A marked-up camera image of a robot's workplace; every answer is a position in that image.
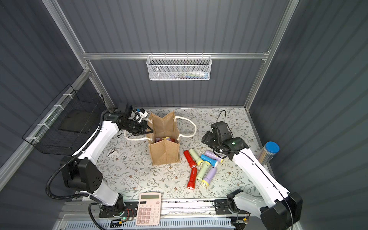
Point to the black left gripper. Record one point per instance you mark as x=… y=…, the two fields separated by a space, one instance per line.
x=142 y=127

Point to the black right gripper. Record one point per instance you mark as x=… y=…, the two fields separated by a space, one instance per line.
x=211 y=138

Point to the purple flashlight horizontal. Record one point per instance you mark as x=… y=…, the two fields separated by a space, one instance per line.
x=212 y=155

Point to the blue flashlight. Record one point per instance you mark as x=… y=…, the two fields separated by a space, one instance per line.
x=213 y=162

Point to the brown paper tote bag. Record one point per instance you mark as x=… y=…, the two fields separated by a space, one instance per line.
x=165 y=152

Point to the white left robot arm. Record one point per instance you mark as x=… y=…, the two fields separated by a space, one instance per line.
x=79 y=171

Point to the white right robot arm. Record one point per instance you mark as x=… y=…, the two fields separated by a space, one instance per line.
x=278 y=209

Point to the green flashlight lower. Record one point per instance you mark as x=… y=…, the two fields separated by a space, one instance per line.
x=203 y=170

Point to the green flashlight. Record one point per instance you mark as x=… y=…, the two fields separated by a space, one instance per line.
x=203 y=170
x=196 y=157

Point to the green flashlight upper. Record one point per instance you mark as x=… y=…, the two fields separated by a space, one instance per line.
x=196 y=157

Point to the purple flashlight bottom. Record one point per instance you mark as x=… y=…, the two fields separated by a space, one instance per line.
x=209 y=176

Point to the red flashlight bottom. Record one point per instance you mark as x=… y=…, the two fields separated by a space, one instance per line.
x=192 y=179

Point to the blue-lidded cylinder container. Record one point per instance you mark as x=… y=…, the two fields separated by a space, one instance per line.
x=267 y=152

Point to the markers in white basket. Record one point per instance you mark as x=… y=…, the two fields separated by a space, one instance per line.
x=193 y=75

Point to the pink calculator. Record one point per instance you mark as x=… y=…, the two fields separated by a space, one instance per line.
x=149 y=209

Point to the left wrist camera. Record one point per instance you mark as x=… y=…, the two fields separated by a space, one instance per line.
x=132 y=112

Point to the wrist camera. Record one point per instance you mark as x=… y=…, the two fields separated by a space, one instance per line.
x=221 y=130
x=132 y=112

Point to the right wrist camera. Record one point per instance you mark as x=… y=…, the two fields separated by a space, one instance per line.
x=221 y=130

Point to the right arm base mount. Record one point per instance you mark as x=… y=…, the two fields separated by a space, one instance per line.
x=225 y=207

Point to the black wire basket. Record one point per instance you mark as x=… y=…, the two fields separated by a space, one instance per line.
x=64 y=126

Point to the white wire mesh basket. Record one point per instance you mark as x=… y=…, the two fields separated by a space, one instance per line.
x=163 y=69

